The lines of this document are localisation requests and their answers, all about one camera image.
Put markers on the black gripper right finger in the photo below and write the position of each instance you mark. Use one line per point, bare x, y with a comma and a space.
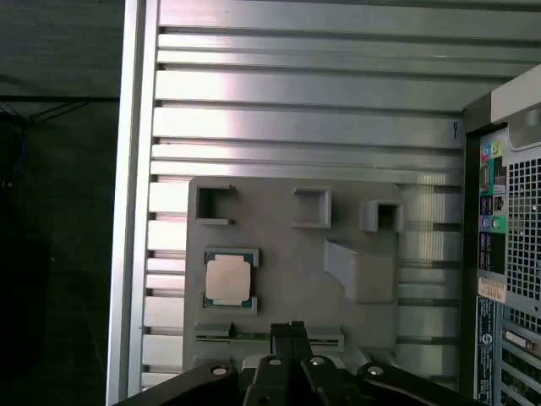
315, 380

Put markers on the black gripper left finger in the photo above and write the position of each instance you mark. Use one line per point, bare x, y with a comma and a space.
270, 380

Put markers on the silver green CPU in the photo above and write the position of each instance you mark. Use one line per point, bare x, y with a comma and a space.
229, 280

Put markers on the green RAM stick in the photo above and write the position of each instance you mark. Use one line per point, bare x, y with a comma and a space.
250, 337

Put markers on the grey plastic parts rack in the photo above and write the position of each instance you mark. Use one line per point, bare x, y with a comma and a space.
291, 270

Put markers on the orange case label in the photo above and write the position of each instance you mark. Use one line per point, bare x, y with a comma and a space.
491, 289

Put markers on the silver PC case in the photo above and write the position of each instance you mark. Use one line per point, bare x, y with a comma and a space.
520, 211

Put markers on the small black hook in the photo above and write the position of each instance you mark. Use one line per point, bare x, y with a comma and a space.
455, 130

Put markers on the aluminium table edge rail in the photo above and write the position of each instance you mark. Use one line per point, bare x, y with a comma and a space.
132, 169

